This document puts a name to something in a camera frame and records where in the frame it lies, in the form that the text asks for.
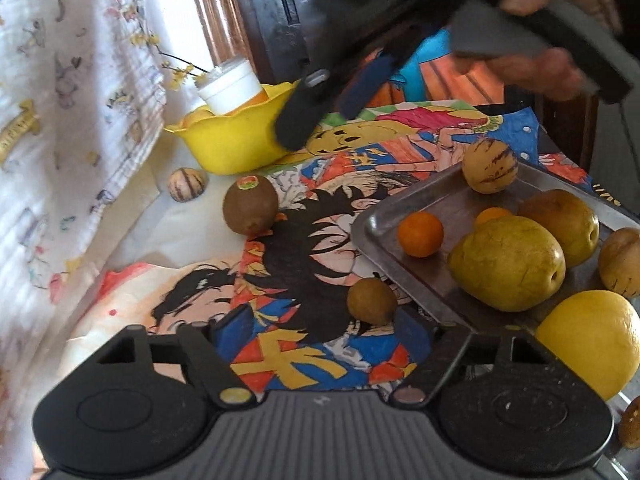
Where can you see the striped pepino melon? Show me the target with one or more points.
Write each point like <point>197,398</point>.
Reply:
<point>622,267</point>
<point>489,166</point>
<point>186,185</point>

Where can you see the white printed cloth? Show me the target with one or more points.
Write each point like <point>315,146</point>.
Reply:
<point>75,110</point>

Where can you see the yellow flower twig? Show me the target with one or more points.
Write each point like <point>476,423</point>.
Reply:
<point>175,67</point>

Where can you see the dark metal frame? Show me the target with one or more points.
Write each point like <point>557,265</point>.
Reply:
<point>270,15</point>

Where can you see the white plastic jar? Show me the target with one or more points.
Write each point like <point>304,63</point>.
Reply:
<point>227,87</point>

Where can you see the large yellow-green pear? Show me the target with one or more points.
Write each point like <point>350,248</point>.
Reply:
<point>507,265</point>

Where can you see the colourful cartoon drawing sheet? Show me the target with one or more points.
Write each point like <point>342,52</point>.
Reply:
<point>400,125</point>

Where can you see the yellow fruit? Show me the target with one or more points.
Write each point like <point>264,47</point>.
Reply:
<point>194,117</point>

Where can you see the small orange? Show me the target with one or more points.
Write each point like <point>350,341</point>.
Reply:
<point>491,215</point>
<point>420,234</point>

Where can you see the cartoon boy printed sheet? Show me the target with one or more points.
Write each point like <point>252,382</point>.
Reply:
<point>300,240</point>

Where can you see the brownish green pear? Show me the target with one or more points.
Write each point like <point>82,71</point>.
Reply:
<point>562,220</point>

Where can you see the yellow lemon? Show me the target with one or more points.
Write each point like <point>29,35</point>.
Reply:
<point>590,342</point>

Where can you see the small brown kiwi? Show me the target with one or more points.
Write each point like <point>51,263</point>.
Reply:
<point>371,301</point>

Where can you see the yellow plastic bowl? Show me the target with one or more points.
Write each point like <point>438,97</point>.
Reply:
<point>235,142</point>

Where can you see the brown kiwi with sticker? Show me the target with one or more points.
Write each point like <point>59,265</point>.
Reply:
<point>250,207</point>

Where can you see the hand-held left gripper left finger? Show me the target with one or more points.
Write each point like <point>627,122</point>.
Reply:
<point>232,332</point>

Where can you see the metal tray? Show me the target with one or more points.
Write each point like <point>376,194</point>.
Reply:
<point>450,200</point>

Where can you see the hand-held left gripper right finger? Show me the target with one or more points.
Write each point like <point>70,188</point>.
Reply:
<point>412,335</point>

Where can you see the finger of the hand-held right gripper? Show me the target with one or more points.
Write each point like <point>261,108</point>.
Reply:
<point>305,115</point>
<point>367,85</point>

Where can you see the brown wooden frame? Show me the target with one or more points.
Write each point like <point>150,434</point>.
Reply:
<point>215,5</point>

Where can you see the wall poster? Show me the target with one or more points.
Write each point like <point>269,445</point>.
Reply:
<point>450,82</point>

